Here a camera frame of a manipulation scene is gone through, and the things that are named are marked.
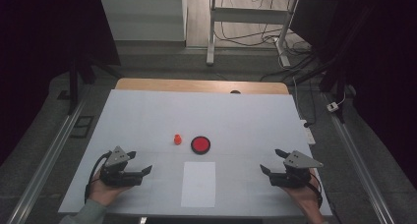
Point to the white paper sheet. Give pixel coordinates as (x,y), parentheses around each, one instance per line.
(198,184)

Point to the wooden table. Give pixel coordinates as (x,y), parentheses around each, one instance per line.
(196,85)

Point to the white cabinet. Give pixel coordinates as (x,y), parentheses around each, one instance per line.
(144,17)

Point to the white power strip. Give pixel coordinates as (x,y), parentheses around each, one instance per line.
(309,134)

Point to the black table grommet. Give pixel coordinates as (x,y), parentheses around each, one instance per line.
(235,92)

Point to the black stand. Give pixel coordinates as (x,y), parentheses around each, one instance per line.
(331,73)
(73,86)

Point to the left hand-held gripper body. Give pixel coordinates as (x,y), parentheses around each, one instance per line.
(118,176)

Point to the orange stamp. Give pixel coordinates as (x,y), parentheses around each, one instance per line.
(177,138)

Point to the white plug adapter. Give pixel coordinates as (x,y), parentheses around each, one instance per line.
(332,106)

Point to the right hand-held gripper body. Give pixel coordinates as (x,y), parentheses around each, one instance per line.
(295,175)

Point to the black floor plate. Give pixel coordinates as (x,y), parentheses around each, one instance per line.
(82,126)

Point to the white table mat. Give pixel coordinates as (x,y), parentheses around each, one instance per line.
(229,119)

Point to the metal floor rail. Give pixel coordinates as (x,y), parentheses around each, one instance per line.
(46,161)
(357,161)

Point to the dark curtain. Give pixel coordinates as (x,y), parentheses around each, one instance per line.
(387,70)
(39,53)

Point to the white desk frame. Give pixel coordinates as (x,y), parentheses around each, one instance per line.
(249,15)

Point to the person's right hand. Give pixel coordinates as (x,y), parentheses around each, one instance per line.
(303,196)

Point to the person's left hand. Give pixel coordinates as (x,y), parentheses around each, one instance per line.
(105,193)

